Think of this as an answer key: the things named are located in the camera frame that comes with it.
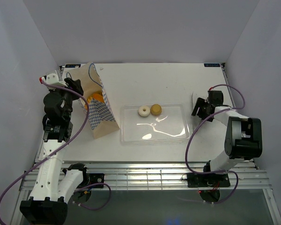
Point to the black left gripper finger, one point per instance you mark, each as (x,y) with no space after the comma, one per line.
(79,90)
(71,83)

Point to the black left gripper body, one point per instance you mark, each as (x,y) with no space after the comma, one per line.
(69,96)

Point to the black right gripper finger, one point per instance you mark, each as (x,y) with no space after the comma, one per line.
(199,105)
(205,111)

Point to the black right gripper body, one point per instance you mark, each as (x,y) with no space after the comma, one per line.
(205,104)

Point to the orange oval bread roll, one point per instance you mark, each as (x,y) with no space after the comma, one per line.
(96,96)

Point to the paper bread bag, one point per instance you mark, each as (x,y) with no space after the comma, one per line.
(100,116)

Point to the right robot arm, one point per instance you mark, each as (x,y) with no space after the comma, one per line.
(243,139)

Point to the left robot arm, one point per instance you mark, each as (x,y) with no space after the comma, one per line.
(47,203)

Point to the left black label sticker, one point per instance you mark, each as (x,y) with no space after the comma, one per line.
(72,65)

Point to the black label sticker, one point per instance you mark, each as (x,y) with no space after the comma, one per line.
(72,65)
(212,65)

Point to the right black label sticker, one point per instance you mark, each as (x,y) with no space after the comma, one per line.
(212,65)

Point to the clear plastic tray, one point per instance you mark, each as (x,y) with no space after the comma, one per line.
(170,126)

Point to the round tan bun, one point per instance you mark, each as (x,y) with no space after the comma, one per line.
(156,109)

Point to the small white donut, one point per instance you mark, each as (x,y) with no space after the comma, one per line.
(144,111)

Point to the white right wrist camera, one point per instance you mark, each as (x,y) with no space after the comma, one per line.
(210,95)

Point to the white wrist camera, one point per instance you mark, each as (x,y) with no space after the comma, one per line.
(210,95)
(53,78)

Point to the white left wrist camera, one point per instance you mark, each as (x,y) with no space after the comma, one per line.
(53,78)

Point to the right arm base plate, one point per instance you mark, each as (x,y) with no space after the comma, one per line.
(195,180)

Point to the aluminium frame rail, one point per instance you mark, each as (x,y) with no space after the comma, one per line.
(152,166)

